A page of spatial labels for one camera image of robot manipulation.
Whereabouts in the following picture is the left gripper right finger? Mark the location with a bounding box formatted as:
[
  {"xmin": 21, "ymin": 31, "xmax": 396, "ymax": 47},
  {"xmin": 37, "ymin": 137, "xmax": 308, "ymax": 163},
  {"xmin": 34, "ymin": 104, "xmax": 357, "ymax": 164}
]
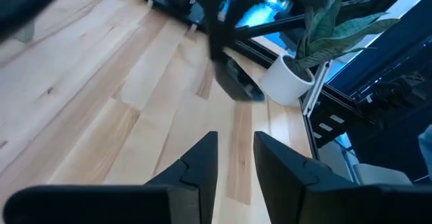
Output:
[{"xmin": 253, "ymin": 131, "xmax": 432, "ymax": 224}]

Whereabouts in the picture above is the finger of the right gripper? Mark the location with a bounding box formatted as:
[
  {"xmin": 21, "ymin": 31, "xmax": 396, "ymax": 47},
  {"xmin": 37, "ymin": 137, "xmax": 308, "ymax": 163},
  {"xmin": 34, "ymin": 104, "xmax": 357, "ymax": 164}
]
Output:
[
  {"xmin": 198, "ymin": 0, "xmax": 234, "ymax": 61},
  {"xmin": 229, "ymin": 0, "xmax": 267, "ymax": 32}
]

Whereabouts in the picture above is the green plant in white pot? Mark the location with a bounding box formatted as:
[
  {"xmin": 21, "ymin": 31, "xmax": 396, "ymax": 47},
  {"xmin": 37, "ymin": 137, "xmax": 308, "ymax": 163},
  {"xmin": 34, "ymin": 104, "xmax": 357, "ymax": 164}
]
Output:
[{"xmin": 259, "ymin": 0, "xmax": 401, "ymax": 107}]

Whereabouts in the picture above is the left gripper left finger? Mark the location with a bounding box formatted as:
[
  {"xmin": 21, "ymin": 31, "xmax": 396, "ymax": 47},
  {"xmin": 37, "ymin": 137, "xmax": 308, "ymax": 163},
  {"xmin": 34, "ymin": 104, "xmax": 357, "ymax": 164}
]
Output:
[{"xmin": 3, "ymin": 131, "xmax": 219, "ymax": 224}]

